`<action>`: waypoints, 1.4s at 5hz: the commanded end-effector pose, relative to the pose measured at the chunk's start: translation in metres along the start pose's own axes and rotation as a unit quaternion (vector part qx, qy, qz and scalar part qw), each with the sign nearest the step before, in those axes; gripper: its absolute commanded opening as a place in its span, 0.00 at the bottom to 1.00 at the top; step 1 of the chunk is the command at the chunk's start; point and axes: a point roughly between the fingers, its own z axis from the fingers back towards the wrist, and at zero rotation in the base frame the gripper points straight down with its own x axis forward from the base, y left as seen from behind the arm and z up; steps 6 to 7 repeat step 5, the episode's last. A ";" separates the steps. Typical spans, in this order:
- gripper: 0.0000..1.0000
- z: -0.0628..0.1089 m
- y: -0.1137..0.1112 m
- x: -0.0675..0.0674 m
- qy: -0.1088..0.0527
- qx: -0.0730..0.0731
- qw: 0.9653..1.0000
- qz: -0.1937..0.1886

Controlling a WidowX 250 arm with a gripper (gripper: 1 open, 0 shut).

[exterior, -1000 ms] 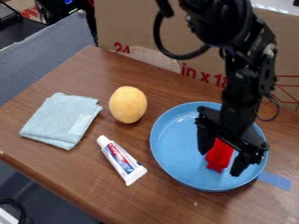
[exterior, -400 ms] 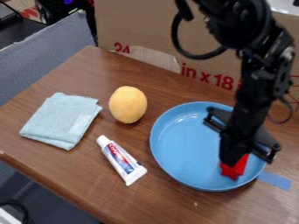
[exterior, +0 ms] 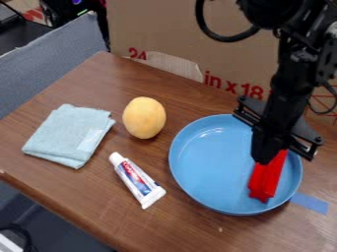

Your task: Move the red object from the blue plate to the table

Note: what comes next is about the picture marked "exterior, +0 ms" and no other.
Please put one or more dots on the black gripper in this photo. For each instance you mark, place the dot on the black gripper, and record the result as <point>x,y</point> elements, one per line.
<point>275,120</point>

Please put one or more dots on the black device in background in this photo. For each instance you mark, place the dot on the black device in background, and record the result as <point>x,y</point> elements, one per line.
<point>61,11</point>

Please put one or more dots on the blue plate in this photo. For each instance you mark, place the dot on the blue plate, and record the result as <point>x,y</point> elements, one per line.
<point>211,165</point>

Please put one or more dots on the white toothpaste tube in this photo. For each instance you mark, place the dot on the white toothpaste tube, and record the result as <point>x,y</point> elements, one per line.
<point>144,189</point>

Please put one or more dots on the red star-shaped bar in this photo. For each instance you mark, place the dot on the red star-shaped bar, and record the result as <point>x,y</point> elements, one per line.
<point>264,178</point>

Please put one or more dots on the grey fabric partition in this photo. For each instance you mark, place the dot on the grey fabric partition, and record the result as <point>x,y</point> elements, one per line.
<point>30,67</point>

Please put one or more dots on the blue tape strip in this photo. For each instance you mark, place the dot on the blue tape strip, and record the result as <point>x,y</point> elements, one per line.
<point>310,203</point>

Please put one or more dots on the brown cardboard box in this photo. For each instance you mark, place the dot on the brown cardboard box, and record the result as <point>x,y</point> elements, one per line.
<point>152,27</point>

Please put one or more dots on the light blue folded cloth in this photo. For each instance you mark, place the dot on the light blue folded cloth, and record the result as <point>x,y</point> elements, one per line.
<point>69,135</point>

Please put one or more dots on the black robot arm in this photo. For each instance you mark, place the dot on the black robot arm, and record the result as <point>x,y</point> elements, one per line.
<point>305,26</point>

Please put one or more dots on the yellow round fruit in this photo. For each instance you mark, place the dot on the yellow round fruit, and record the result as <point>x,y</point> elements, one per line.
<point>144,117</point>

